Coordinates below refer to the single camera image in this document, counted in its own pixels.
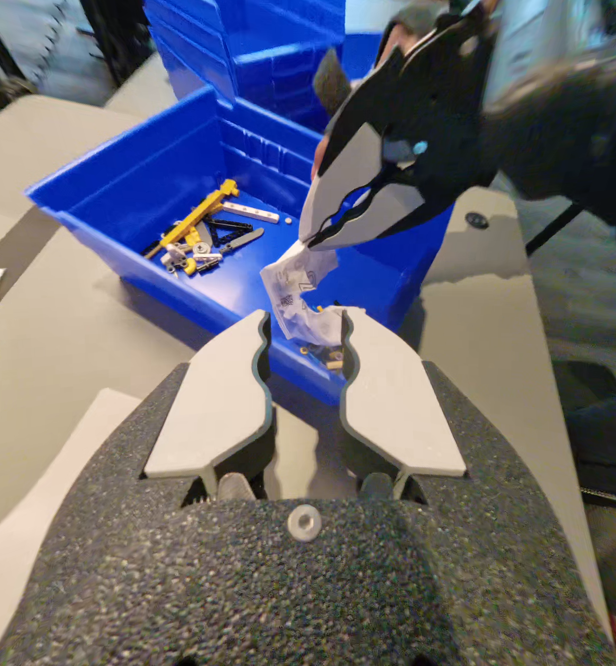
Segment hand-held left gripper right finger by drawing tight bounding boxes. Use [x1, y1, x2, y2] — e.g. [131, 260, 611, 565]
[338, 307, 468, 482]

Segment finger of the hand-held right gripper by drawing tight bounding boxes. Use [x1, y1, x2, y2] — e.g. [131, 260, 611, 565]
[310, 185, 426, 251]
[297, 123, 388, 245]

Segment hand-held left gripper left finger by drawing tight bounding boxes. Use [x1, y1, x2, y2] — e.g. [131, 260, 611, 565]
[143, 308, 275, 482]

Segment small white paper bag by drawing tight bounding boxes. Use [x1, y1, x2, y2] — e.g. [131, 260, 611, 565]
[260, 240, 351, 355]

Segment blue plastic bin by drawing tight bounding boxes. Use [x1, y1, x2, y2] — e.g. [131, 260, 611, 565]
[24, 85, 455, 408]

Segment person's right forearm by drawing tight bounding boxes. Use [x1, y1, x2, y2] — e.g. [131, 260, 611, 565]
[482, 31, 616, 245]

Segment cluster of small lego pieces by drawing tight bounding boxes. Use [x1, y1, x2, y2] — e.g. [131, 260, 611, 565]
[298, 304, 347, 372]

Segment pile of loose lego pieces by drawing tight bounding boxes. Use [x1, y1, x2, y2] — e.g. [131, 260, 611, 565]
[141, 178, 293, 276]

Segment lego instruction booklet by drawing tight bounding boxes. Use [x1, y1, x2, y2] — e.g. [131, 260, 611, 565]
[0, 387, 150, 599]

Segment person's right hand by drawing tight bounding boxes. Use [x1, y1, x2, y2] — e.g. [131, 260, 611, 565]
[310, 21, 410, 180]

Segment stacked blue plastic bins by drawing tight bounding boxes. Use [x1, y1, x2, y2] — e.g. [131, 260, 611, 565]
[143, 0, 384, 133]

